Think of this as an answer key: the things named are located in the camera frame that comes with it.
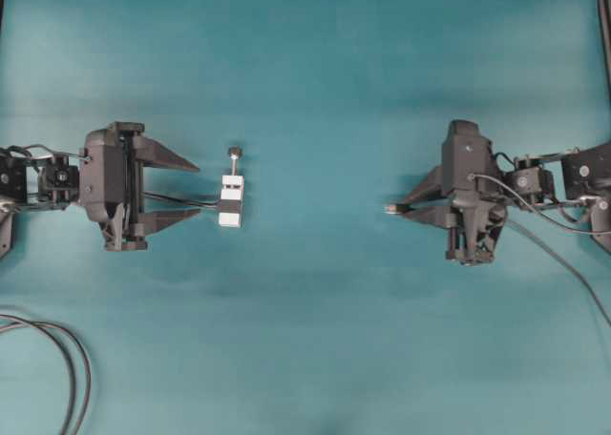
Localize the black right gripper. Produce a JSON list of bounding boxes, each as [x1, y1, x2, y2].
[[400, 119, 507, 266]]

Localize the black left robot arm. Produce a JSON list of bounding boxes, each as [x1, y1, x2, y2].
[[1, 121, 206, 255]]

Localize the black right camera cable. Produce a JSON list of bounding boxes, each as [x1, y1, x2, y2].
[[470, 172, 598, 234]]

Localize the black connector lead cable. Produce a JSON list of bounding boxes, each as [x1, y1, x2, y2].
[[142, 191, 223, 210]]

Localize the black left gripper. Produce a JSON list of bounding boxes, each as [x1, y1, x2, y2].
[[79, 121, 200, 252]]

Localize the black USB cable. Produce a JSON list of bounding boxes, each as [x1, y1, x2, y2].
[[383, 202, 611, 326]]

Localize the black vertical frame post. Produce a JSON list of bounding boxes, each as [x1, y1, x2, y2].
[[597, 0, 611, 86]]

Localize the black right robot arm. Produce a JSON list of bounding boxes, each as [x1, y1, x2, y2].
[[386, 120, 610, 265]]

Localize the black looped cables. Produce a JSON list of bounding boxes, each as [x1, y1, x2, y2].
[[0, 313, 93, 435]]

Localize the white black female connector block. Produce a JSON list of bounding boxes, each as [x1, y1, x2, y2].
[[218, 146, 244, 228]]

